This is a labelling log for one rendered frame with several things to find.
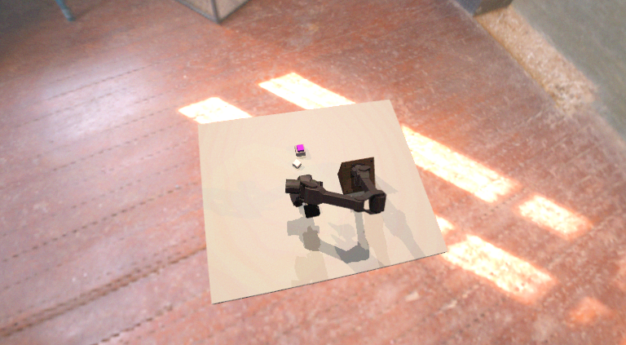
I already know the magenta button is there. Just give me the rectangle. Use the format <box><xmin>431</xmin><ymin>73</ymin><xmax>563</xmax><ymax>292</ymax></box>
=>
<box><xmin>295</xmin><ymin>144</ymin><xmax>306</xmax><ymax>156</ymax></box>

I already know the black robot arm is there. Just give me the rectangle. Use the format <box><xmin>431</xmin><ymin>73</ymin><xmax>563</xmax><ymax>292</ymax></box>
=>
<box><xmin>285</xmin><ymin>163</ymin><xmax>386</xmax><ymax>215</ymax></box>

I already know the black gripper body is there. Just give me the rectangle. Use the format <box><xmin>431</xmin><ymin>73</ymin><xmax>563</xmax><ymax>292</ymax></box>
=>
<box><xmin>298</xmin><ymin>175</ymin><xmax>320</xmax><ymax>219</ymax></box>

